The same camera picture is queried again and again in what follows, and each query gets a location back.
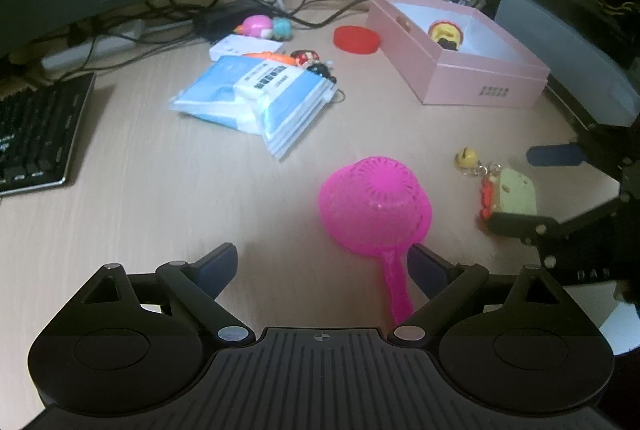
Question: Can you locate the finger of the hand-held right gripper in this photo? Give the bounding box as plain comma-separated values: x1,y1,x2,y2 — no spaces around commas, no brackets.
487,199,626,261
526,124,626,181

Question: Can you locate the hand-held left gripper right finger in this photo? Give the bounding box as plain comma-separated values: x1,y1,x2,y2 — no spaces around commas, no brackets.
392,244,576,342

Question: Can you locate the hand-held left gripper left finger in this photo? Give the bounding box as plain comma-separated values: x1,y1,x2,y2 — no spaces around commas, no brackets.
76,242,255,346

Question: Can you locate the green square keychain toy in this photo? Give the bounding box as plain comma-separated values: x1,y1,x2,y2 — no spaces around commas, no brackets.
477,167,538,223

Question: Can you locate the pink plastic strainer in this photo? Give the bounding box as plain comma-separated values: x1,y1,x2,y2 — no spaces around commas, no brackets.
319,156,433,324

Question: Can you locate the yellow bell keychain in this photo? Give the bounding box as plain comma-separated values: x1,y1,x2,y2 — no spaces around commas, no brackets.
455,147,503,178

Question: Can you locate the pink cardboard box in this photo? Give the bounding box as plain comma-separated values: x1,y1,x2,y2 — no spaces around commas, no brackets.
366,0,551,105

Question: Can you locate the yellow red figurine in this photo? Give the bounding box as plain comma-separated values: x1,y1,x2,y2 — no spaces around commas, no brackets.
427,21,464,52

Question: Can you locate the face mask pack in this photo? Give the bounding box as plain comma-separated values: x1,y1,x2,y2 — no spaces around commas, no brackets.
234,63,342,160

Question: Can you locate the blue wet wipes pack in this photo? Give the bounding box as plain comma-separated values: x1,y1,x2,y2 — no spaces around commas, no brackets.
169,57,263,133

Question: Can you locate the orange stick toy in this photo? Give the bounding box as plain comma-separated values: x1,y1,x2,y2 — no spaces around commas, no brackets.
242,52,294,64

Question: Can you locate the white usb adapter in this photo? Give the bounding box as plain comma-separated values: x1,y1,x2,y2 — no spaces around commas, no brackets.
209,35,286,61

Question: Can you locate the red round lid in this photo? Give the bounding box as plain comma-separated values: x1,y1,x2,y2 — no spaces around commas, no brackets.
333,25,382,56

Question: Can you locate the pink round toy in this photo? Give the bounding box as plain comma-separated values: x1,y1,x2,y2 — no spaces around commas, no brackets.
236,15,274,40

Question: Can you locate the teal round toy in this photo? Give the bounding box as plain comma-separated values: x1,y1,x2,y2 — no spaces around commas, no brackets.
270,18,294,41

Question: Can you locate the wooden desktop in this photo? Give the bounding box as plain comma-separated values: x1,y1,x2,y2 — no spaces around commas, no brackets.
0,0,640,430

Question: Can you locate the computer case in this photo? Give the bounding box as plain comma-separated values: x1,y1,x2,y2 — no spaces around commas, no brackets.
492,0,640,127

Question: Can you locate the black keyboard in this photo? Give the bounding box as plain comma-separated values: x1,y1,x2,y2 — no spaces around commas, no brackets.
0,73,97,197

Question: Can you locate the black power adapter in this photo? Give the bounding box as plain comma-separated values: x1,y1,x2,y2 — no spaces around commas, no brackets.
192,2,251,42

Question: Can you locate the white power strip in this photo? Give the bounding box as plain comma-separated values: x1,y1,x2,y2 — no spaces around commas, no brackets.
40,20,147,71

